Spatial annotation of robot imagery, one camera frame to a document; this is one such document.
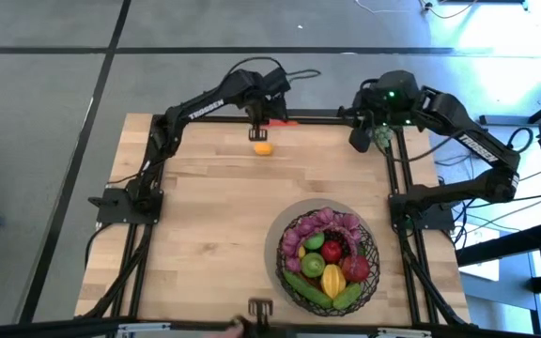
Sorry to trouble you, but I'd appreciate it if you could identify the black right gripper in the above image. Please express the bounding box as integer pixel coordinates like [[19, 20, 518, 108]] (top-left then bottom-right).
[[336, 79, 396, 131]]

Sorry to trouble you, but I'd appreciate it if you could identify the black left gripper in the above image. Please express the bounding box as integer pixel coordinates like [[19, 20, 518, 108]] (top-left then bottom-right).
[[245, 88, 290, 142]]

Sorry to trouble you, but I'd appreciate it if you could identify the large purple grape bunch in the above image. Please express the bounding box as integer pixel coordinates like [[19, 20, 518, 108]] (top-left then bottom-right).
[[281, 207, 363, 275]]

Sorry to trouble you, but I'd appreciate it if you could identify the red apple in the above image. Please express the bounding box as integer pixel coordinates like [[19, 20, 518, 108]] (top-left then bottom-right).
[[341, 254, 371, 284], [319, 239, 344, 265]]

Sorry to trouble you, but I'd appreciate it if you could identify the yellowish green apple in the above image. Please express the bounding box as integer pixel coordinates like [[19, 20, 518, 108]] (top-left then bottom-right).
[[300, 252, 327, 279]]

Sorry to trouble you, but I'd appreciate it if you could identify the long dark green cucumber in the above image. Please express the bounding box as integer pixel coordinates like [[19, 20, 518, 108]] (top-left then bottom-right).
[[283, 269, 334, 310]]

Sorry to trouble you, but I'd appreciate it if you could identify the yellow starfruit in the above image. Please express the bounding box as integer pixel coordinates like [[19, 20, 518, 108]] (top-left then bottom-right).
[[320, 263, 348, 300]]

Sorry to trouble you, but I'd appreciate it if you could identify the black wire basket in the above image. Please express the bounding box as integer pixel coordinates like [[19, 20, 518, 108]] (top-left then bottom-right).
[[275, 208, 381, 317]]

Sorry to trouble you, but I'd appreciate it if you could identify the black mounting bar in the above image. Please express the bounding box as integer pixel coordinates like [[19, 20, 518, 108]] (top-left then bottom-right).
[[283, 107, 347, 119]]

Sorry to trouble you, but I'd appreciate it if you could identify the green grape bunch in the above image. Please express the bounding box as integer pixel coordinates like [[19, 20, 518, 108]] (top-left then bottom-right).
[[372, 123, 395, 148]]

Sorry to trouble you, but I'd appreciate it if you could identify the grey round mat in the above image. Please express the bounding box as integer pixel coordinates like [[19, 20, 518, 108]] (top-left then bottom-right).
[[263, 197, 379, 311]]

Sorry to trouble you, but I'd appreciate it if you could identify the black floor beam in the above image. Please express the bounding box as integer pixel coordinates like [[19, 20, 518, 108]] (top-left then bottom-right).
[[456, 219, 541, 268]]

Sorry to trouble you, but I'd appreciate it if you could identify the person's hand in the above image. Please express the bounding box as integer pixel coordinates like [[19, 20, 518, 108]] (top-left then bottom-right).
[[202, 317, 249, 338]]

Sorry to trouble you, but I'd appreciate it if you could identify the black crossbeam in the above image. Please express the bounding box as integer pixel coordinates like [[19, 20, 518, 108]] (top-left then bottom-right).
[[0, 316, 541, 338]]

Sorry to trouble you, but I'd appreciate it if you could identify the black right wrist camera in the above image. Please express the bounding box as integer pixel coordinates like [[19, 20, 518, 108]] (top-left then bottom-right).
[[348, 125, 375, 154]]

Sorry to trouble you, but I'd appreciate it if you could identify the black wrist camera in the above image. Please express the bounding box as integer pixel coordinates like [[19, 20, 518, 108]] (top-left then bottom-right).
[[263, 67, 293, 95], [348, 125, 375, 154]]

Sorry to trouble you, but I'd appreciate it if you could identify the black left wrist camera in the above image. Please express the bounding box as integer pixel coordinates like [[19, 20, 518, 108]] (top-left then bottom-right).
[[263, 67, 293, 95]]

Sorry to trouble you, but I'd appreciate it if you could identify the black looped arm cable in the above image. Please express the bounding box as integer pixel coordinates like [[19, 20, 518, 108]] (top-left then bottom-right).
[[225, 55, 322, 85]]

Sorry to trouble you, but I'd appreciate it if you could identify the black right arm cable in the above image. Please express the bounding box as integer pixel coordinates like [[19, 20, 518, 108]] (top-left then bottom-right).
[[504, 126, 534, 154]]

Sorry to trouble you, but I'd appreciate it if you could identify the silver corner bracket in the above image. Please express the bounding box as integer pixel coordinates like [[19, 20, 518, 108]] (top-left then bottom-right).
[[117, 322, 171, 335], [377, 327, 432, 338]]

